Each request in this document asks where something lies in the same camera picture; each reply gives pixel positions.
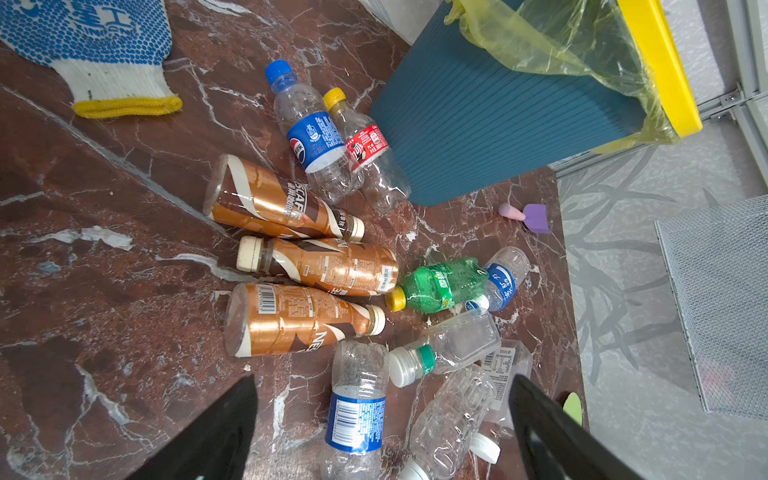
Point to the green Sprite bottle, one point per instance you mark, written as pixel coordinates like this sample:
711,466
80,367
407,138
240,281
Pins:
434,288

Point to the brown coffee bottle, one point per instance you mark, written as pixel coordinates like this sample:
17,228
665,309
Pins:
245,195
336,266
271,319

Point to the top brown coffee bottle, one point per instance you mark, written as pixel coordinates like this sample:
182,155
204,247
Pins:
245,195

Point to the red label bottle yellow cap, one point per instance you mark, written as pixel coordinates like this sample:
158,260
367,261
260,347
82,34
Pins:
385,185

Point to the teal bin with yellow rim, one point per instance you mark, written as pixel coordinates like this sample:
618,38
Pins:
459,121

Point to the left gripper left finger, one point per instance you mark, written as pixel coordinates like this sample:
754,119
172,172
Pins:
215,445

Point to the bottom brown coffee bottle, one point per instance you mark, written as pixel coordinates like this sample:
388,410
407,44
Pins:
271,319

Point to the light green plastic piece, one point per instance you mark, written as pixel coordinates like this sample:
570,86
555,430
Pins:
572,406

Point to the Pepsi bottle blue cap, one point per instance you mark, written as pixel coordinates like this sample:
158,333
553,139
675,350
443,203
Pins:
312,134

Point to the purple pink toy scoop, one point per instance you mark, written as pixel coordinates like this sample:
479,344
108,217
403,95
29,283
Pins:
533,216

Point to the blue-cap water bottle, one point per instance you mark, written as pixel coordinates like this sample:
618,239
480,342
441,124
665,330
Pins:
354,433

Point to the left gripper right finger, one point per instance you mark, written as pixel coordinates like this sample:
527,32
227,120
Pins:
552,445

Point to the middle brown coffee bottle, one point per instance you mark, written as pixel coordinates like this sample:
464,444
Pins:
336,266

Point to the blue label water bottle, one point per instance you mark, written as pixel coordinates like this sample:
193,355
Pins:
507,269

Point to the clear square bottle green-white cap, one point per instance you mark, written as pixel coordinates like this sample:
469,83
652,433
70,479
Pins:
445,347

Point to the clear grape juice bottle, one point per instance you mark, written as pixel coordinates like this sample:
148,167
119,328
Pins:
510,359

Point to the white wire mesh basket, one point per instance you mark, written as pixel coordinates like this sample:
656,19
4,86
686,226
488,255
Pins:
716,260

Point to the blue dotted work glove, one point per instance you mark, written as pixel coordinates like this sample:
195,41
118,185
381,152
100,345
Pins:
109,53

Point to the clear ribbed bottle white cap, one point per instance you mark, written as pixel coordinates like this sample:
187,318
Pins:
440,437

